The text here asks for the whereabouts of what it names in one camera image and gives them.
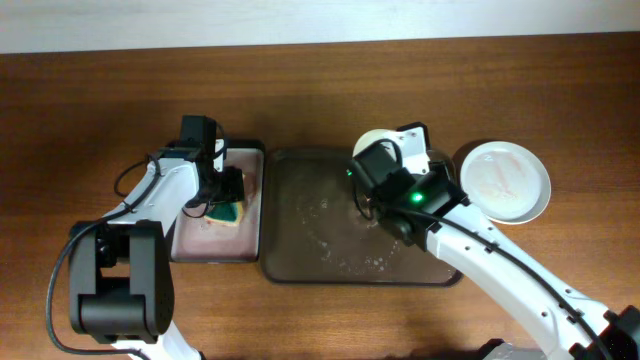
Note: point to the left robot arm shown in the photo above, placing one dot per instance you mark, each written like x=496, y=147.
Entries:
x=121, y=291

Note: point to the white plate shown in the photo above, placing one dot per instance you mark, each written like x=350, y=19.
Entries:
x=437, y=157
x=389, y=138
x=506, y=181

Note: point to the white plate front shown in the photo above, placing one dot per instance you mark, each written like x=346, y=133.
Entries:
x=506, y=181

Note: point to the large brown serving tray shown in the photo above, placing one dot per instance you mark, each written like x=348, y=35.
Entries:
x=312, y=233

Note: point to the green and yellow sponge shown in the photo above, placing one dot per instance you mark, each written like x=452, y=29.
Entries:
x=227, y=205

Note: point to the small black sponge tray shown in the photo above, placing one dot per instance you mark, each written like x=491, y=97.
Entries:
x=197, y=240

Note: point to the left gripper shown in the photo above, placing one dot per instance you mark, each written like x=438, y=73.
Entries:
x=234, y=185

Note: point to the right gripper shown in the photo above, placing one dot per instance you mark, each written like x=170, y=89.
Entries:
x=440, y=166

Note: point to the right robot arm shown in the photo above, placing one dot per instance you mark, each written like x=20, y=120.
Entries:
x=415, y=200

